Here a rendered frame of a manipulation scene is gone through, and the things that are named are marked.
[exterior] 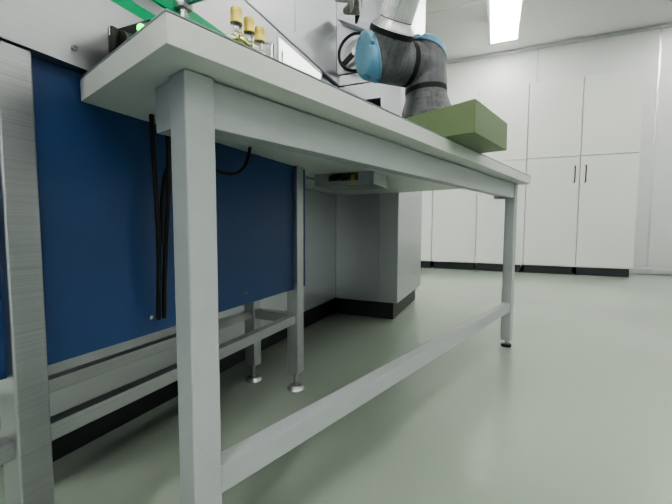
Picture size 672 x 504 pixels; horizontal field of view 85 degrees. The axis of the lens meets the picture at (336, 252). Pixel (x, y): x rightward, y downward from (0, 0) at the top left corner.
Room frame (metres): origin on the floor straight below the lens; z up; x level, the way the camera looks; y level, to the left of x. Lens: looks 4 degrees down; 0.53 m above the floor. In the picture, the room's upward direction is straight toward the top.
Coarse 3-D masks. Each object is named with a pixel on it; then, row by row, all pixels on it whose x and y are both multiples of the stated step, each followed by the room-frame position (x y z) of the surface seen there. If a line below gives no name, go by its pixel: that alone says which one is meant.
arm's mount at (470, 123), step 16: (432, 112) 0.94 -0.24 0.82; (448, 112) 0.91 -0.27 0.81; (464, 112) 0.89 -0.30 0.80; (480, 112) 0.90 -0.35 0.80; (432, 128) 0.94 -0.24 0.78; (448, 128) 0.91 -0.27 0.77; (464, 128) 0.89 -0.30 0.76; (480, 128) 0.90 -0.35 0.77; (496, 128) 1.00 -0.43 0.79; (464, 144) 1.00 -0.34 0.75; (480, 144) 1.00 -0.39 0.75; (496, 144) 1.00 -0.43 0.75
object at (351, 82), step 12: (372, 0) 2.09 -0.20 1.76; (420, 0) 2.50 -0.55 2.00; (372, 12) 2.09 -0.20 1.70; (420, 12) 2.50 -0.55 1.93; (420, 24) 2.51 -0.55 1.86; (348, 72) 2.14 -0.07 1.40; (348, 84) 2.14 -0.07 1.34; (360, 84) 2.12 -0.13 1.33; (372, 84) 2.09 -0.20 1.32; (384, 84) 2.06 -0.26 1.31; (360, 96) 2.12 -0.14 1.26; (372, 96) 2.09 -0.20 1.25; (384, 96) 2.06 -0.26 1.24
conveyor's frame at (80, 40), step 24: (0, 0) 0.46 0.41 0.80; (24, 0) 0.48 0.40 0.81; (48, 0) 0.51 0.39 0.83; (72, 0) 0.54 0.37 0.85; (96, 0) 0.57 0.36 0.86; (0, 24) 0.46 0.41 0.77; (24, 24) 0.48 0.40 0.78; (48, 24) 0.51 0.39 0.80; (72, 24) 0.54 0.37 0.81; (96, 24) 0.57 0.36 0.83; (120, 24) 0.61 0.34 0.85; (24, 48) 0.49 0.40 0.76; (48, 48) 0.51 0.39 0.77; (72, 48) 0.53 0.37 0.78; (96, 48) 0.57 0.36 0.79
